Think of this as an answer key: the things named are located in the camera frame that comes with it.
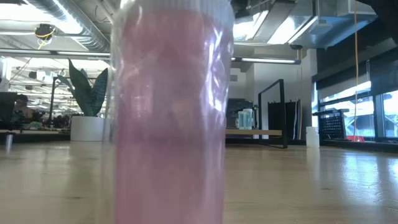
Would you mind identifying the corrugated silver air duct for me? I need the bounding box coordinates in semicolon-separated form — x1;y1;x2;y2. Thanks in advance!
26;0;111;53

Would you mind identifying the black curved pole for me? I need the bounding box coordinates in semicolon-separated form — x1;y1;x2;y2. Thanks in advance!
49;75;68;125

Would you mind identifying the green snake plant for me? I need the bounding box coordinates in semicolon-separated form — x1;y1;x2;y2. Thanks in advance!
57;58;109;118

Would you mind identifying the black background screen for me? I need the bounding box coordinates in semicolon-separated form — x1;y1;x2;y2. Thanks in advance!
0;92;18;125

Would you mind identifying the large silver air duct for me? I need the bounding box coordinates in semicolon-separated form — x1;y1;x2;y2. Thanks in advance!
233;0;379;50

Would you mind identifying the white plant pot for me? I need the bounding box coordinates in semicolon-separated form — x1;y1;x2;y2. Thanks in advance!
70;115;109;142

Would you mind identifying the long ceiling light bar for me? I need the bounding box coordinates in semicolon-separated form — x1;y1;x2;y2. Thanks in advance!
0;48;111;60
231;57;302;65

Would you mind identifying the white medicine bottle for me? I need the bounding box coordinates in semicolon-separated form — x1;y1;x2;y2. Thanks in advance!
306;126;320;149

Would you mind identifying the pink medicine bottle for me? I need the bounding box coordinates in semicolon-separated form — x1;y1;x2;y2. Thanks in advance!
109;0;236;224

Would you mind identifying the background wooden desk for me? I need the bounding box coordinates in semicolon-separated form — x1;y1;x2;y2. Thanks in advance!
0;128;71;135

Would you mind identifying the small grey metal post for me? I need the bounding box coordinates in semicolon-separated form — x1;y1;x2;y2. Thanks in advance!
4;132;14;151

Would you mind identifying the black background panel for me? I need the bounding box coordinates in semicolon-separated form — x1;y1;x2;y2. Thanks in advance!
267;100;301;141

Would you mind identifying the wooden shelf black frame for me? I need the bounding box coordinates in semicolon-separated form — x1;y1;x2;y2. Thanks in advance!
225;78;289;149

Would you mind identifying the person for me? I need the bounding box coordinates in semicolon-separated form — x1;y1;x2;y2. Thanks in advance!
12;94;35;121

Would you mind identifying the black ceiling device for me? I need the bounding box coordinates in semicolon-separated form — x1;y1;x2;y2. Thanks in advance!
34;23;57;41

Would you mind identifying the black perforated cart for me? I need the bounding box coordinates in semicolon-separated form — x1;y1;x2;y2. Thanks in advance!
312;108;351;141

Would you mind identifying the black background machine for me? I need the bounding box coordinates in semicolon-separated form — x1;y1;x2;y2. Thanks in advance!
226;98;259;129

